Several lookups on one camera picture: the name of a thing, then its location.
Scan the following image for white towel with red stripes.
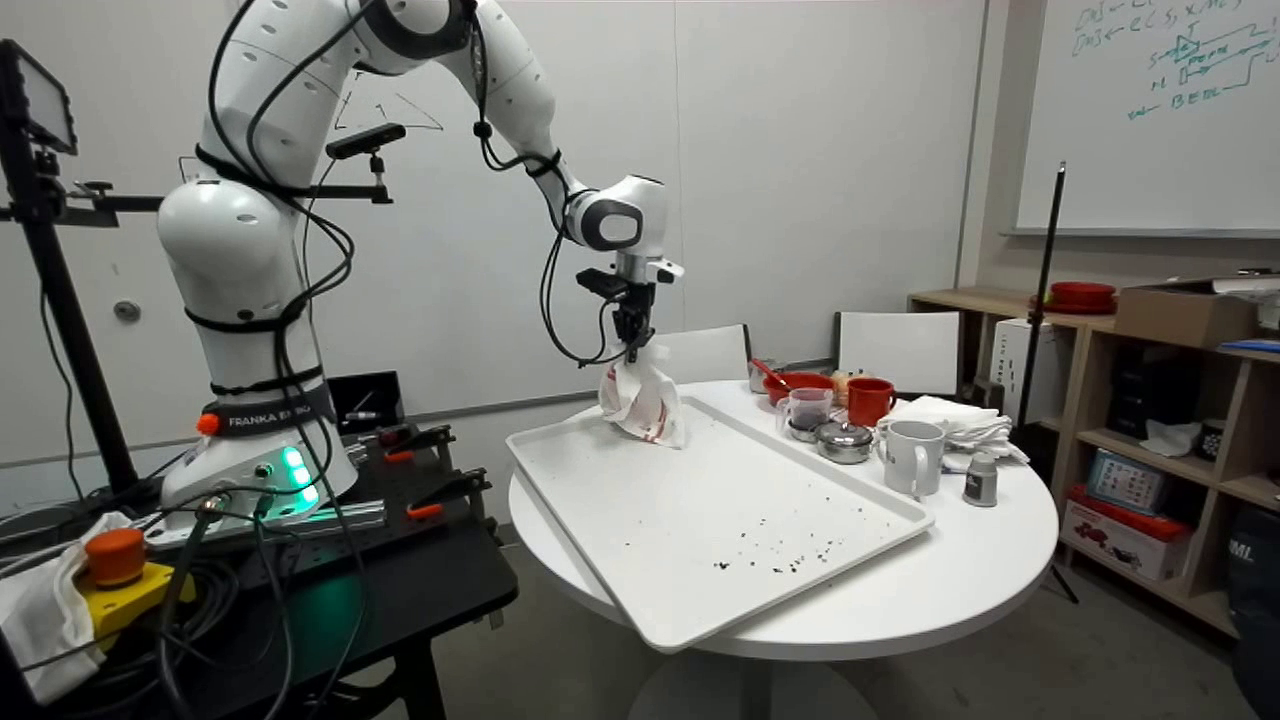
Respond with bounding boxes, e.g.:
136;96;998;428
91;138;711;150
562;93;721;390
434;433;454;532
597;344;690;450

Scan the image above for white plastic tray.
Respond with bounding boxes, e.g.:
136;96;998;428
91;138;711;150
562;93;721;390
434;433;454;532
505;393;937;655

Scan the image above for white chair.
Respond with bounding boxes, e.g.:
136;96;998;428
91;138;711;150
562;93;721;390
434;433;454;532
835;310;962;397
654;323;752;386

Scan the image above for red bowl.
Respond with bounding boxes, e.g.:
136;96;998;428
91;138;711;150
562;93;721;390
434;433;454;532
763;371;837;407

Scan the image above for clear measuring cup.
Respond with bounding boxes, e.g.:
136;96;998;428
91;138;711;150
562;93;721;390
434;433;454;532
776;387;835;444

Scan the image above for small steel pot with lid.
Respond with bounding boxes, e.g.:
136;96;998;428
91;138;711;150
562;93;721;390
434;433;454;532
814;420;877;466

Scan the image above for red mug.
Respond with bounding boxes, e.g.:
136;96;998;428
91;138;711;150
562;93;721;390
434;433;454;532
846;376;898;429

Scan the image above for black clamp with orange grip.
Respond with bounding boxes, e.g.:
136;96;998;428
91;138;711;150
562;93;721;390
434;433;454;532
404;467;494;522
374;424;457;467

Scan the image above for black open box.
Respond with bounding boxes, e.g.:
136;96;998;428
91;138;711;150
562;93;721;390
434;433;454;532
327;370;407;437

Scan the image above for scattered dark crumbs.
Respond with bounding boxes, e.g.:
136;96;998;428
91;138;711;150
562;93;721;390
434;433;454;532
708;488;873;578

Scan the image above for white mug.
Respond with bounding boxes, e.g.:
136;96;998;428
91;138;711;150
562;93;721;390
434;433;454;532
877;419;948;499

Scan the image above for pile of white cloths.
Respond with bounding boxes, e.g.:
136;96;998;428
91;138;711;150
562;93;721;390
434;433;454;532
880;395;1032;467

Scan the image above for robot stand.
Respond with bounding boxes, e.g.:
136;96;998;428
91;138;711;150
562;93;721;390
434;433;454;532
0;420;521;720

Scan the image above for small grey bottle white cap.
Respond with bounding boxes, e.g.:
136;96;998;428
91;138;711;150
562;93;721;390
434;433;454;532
962;451;1000;509

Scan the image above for stack of red plates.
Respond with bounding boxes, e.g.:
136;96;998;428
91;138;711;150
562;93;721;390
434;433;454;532
1039;280;1119;317

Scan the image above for wooden shelf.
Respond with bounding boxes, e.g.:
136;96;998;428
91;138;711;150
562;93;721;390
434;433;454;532
907;284;1280;642

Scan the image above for whiteboard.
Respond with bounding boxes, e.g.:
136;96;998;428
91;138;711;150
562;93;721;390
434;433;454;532
1012;0;1280;239

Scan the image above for blue printed box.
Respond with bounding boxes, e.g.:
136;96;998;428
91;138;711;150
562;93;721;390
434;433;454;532
1084;447;1172;517

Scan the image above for red and white toy box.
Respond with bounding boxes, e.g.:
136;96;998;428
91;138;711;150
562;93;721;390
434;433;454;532
1059;484;1197;584

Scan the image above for cardboard box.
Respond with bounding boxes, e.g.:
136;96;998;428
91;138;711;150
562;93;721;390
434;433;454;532
1114;274;1280;350

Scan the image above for yellow emergency stop button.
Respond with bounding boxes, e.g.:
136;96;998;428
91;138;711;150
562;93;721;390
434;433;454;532
77;527;197;642

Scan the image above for black light panel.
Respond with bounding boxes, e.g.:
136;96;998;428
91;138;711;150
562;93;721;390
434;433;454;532
0;39;80;157

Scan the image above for white cloth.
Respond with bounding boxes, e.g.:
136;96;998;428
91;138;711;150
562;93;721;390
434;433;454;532
0;511;137;707

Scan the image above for black bin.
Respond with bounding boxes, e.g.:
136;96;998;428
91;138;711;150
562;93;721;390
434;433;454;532
1224;504;1280;720

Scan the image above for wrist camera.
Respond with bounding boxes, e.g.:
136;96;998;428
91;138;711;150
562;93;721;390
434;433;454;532
576;267;633;304

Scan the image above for coil of black cable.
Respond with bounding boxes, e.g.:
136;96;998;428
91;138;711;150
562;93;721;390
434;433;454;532
95;495;373;720

